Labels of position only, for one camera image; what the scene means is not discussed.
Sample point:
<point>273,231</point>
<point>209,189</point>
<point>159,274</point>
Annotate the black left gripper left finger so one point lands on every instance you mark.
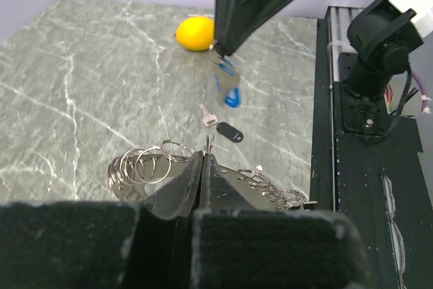
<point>177,198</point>

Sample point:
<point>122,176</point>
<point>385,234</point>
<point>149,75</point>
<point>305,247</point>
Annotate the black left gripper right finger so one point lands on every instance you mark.
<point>219,198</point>

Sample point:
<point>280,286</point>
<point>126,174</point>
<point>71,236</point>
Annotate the blue key tag key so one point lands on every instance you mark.
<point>227,80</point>

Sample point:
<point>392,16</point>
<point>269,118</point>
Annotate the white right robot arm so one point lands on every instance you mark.
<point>383,35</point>

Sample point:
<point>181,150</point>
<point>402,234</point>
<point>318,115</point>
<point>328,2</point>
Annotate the yellow lemon on table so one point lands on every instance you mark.
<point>196,33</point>

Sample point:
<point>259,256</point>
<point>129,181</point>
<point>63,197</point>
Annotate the loose black key tag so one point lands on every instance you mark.
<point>230,132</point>

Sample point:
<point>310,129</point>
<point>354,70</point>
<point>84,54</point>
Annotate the aluminium rail frame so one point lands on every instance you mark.
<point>339,19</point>

